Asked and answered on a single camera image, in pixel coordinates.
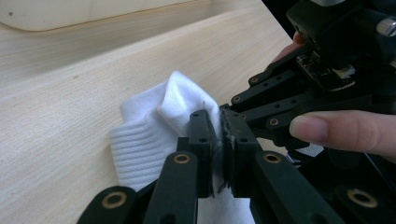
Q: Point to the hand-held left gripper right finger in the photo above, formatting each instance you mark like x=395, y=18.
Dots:
x=249, y=168

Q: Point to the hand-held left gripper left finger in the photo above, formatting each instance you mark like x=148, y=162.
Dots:
x=193, y=168

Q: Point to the white sock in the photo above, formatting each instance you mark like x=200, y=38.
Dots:
x=149, y=133

